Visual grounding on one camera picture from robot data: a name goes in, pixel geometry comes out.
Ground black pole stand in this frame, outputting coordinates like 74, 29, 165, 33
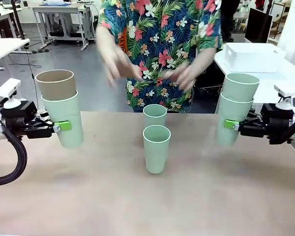
10, 0, 26, 40

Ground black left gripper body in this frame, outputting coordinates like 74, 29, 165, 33
0, 100, 38, 139

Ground green plastic cup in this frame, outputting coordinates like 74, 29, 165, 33
214, 91, 255, 148
143, 104, 168, 129
40, 90, 85, 149
143, 124, 172, 175
222, 73, 260, 103

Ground thin black hanging cable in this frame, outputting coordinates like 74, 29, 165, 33
26, 46, 38, 81

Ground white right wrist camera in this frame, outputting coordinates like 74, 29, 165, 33
273, 84, 295, 110

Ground person's right hand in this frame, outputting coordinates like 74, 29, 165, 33
105, 48, 144, 88

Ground white desk with metal legs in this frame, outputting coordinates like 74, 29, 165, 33
31, 3, 89, 52

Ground white plastic basket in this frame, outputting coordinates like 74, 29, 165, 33
223, 42, 287, 74

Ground brown plastic cup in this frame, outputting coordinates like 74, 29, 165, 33
34, 69, 78, 101

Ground black monitor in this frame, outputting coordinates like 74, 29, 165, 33
244, 7, 274, 46

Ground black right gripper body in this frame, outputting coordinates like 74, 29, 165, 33
260, 103, 295, 145

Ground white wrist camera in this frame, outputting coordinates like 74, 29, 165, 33
273, 84, 295, 110
0, 78, 22, 109

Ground person in floral shirt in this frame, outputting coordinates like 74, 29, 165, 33
95, 0, 225, 114

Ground white lab bench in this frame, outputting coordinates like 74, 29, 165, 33
0, 0, 23, 39

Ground person's left forearm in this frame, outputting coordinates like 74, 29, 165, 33
186, 43, 216, 74

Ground mannequin in orange pants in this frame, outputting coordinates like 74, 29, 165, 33
117, 27, 128, 54

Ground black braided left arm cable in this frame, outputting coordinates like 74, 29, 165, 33
0, 94, 28, 186

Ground person's left hand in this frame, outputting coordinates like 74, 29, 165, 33
161, 62, 200, 93

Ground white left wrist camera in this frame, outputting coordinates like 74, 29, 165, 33
0, 78, 22, 109

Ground white side table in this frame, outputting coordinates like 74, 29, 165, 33
213, 43, 295, 116

